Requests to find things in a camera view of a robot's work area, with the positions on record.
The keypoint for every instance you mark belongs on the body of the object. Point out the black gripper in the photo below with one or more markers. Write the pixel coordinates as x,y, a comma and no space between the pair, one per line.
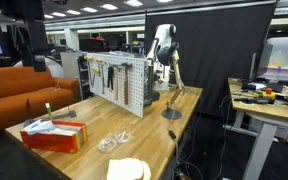
36,36

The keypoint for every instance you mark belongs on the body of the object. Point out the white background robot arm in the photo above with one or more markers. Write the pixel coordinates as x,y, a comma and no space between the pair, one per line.
162,36

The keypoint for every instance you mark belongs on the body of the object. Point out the wooden jointed stand grey base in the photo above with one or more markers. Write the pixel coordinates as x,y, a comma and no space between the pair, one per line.
175,73

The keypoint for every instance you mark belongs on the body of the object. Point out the silver combination wrench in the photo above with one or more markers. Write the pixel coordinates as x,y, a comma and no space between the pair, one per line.
102,70
103,87

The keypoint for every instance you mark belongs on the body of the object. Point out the white pillar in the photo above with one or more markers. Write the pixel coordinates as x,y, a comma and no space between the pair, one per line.
71,39

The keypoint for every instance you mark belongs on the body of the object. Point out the black hand tool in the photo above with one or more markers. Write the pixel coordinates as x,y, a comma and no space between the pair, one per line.
254,100

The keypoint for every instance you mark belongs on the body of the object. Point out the red machine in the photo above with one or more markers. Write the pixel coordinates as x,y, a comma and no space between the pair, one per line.
92,45

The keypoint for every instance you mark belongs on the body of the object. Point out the translucent plastic storage bin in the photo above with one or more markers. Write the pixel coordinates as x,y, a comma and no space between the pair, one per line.
287,56

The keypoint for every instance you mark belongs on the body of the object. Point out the rectangular ceiling light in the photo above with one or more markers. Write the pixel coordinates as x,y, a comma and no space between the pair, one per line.
133,2
109,6
73,12
89,9

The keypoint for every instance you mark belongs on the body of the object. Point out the red rainbow-striped cardboard box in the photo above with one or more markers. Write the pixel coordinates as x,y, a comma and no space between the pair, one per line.
50,144

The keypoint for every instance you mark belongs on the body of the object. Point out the wooden desk with grey legs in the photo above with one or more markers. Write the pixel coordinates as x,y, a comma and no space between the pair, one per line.
267,111

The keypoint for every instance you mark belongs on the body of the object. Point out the black metal bookend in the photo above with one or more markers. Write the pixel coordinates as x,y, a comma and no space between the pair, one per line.
65,115
28,113

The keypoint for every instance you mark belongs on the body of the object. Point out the orange sofa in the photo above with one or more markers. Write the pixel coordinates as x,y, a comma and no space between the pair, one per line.
14,96

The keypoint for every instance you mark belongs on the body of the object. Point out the grey pegboard support frame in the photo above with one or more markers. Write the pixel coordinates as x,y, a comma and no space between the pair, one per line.
149,83

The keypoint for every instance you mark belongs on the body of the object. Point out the grey cabinet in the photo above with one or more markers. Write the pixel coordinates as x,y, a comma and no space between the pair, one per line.
69,70

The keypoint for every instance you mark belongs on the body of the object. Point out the black curtain panel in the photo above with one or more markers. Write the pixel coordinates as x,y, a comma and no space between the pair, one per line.
217,56

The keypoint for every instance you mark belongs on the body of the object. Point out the black pliers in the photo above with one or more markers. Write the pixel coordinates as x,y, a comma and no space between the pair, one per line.
110,78

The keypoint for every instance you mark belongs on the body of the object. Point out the white toy bread slice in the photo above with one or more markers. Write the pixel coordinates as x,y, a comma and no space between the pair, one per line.
125,170
147,171

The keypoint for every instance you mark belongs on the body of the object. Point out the white card with green mark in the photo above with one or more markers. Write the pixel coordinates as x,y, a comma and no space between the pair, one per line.
48,110

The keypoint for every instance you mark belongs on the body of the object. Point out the yellow emergency stop button box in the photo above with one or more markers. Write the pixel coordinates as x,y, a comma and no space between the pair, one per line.
269,94

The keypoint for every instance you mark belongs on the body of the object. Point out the white pegboard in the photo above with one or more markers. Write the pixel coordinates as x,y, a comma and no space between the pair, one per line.
137,90

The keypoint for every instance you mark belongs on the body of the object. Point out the dark computer monitor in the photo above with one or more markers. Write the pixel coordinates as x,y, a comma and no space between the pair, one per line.
262,61

